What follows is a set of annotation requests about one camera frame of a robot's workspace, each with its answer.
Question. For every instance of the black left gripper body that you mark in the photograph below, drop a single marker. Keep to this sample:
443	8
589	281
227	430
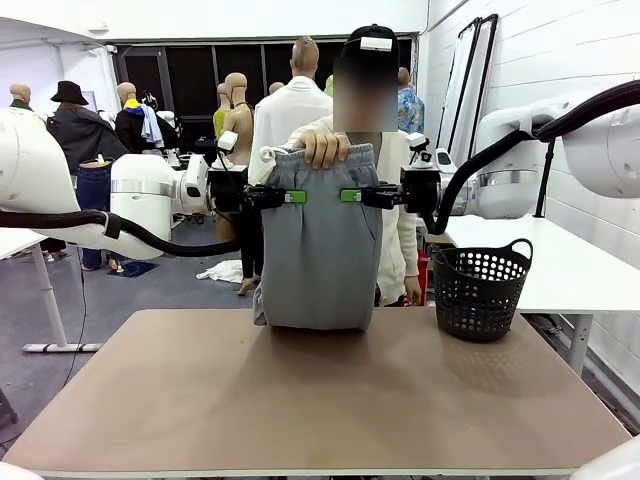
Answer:
227	190

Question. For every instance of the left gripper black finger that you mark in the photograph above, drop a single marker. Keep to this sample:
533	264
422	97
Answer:
297	194
297	200

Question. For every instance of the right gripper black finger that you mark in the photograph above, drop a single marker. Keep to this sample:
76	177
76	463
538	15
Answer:
350	192
350	199

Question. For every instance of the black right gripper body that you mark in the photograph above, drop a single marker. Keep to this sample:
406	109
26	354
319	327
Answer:
420	190

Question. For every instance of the grey sweat shorts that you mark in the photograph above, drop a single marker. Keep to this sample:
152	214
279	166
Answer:
320	260

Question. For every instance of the person's left forearm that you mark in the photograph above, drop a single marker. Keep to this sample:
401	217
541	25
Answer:
410	250

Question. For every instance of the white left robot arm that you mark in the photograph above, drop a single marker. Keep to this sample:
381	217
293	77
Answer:
140	200

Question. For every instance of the person's right hand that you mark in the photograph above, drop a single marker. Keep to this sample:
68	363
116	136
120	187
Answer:
325	150

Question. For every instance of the person's left hand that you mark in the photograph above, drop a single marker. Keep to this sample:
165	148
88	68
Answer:
414	291

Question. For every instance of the person in cream cardigan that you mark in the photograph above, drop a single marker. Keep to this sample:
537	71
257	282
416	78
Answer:
390	240

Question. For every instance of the bare tan mannequin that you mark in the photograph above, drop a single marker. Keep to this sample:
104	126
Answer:
240	120

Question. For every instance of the mannequin in yellow top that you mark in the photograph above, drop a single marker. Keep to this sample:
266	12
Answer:
220	117

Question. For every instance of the mannequin in blue floral shirt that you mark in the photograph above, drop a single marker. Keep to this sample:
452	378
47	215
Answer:
411	112

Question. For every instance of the mannequin in white shirt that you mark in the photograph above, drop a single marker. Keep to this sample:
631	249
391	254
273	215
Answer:
287	115

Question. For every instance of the red bin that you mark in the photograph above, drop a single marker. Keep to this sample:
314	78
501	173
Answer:
423	270

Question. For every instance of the white cloth on floor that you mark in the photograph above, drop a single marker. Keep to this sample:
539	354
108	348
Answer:
220	272

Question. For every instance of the light blue shirt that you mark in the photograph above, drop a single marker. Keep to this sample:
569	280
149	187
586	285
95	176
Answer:
151	125

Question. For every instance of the small tan mannequin head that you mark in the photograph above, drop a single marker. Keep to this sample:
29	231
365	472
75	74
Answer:
276	88

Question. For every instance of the black framed white panel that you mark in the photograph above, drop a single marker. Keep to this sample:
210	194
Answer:
460	85
484	65

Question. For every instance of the mannequin with yellow collar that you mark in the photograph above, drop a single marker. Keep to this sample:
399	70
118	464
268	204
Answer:
127	125

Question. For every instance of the black perforated plastic basket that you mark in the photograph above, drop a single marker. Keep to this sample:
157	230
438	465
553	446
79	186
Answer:
480	300

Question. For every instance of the black tripod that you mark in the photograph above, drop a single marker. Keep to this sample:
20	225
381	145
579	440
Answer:
545	180

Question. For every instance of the mannequin in blue jeans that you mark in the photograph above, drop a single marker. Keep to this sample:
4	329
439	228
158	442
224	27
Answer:
95	200

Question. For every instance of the large white desk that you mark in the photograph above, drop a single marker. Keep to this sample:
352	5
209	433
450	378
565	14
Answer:
550	265

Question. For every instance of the black bucket hat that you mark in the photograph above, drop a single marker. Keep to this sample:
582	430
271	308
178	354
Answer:
70	92

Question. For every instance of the white desk with T-leg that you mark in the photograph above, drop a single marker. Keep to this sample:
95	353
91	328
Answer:
47	295

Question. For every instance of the mannequin in cream coat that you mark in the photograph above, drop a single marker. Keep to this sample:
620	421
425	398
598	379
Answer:
21	95

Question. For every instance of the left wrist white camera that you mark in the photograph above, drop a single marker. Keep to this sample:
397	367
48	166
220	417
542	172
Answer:
228	141

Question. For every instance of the wrist white camera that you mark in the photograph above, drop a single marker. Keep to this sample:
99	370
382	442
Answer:
417	140
228	141

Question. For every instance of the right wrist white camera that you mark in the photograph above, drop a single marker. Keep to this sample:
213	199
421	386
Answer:
417	140

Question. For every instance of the white head-mounted camera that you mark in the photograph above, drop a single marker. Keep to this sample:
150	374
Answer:
376	44

